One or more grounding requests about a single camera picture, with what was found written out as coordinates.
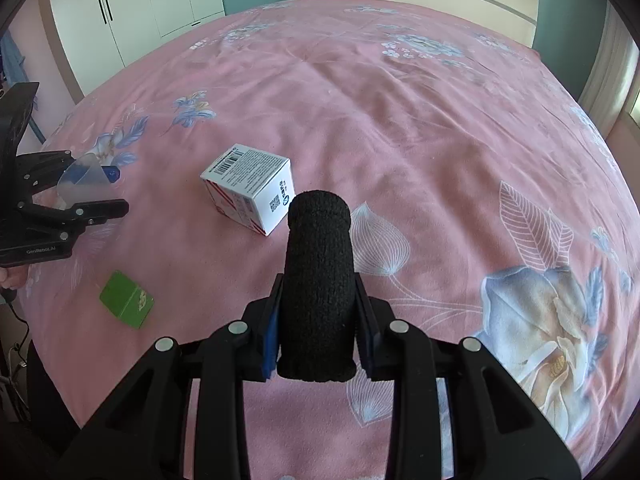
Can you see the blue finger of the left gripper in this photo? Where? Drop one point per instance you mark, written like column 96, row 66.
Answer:
column 73, row 220
column 57, row 176

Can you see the white wardrobe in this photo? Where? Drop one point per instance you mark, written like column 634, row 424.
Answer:
column 101, row 37

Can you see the clear plastic wrapper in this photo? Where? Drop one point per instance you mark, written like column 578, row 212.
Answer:
column 86, row 180

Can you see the white medicine box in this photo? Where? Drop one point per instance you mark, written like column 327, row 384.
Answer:
column 251, row 187

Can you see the blue hanging clothes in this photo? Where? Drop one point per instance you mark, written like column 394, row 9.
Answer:
column 13, row 72

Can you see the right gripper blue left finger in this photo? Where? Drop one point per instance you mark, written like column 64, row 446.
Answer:
column 139, row 430

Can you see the black sock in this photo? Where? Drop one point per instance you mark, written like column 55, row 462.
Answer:
column 315, row 327

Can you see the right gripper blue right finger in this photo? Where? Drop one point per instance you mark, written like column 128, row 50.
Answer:
column 496, row 430

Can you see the cream window curtain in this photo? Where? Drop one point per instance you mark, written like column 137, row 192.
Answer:
column 610, row 80

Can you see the green cardboard box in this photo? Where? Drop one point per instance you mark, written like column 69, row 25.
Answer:
column 126, row 300

